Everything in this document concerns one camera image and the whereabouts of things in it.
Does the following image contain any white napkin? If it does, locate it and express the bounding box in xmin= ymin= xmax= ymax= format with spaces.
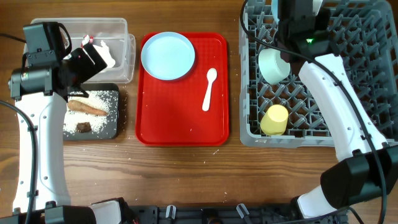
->
xmin=82 ymin=38 xmax=116 ymax=68

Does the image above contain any red snack wrapper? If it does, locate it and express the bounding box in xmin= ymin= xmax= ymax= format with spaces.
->
xmin=81 ymin=35 xmax=94 ymax=48

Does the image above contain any white rice pile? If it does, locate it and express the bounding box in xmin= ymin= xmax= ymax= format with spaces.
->
xmin=63 ymin=90 xmax=119 ymax=139

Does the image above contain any brown carrot-like food piece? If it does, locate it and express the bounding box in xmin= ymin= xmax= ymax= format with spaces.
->
xmin=67 ymin=100 xmax=108 ymax=116

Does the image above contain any brown food scrap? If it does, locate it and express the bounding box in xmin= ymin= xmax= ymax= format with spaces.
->
xmin=76 ymin=122 xmax=91 ymax=133

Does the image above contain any green bowl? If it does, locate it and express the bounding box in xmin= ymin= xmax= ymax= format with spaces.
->
xmin=258 ymin=49 xmax=290 ymax=85

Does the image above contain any large light blue plate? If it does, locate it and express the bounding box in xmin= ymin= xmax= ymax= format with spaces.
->
xmin=141 ymin=32 xmax=195 ymax=81

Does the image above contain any yellow plastic cup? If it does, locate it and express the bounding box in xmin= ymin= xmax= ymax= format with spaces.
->
xmin=260 ymin=105 xmax=289 ymax=136

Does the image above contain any white plastic spoon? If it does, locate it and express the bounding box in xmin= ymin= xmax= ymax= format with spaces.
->
xmin=201 ymin=68 xmax=218 ymax=111

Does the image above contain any small light blue bowl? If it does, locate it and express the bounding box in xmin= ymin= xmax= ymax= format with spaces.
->
xmin=271 ymin=0 xmax=279 ymax=24

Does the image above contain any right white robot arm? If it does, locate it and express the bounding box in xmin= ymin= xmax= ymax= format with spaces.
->
xmin=272 ymin=0 xmax=397 ymax=221

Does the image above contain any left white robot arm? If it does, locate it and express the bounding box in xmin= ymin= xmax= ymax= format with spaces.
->
xmin=1 ymin=22 xmax=136 ymax=223

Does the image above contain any clear plastic bin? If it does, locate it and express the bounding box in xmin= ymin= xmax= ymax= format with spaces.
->
xmin=31 ymin=17 xmax=136 ymax=83

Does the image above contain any black tray bin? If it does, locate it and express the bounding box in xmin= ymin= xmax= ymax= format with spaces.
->
xmin=63 ymin=83 xmax=119 ymax=141

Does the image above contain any red serving tray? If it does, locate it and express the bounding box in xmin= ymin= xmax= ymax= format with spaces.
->
xmin=136 ymin=32 xmax=229 ymax=147

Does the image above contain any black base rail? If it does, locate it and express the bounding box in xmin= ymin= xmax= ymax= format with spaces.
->
xmin=71 ymin=203 xmax=348 ymax=224

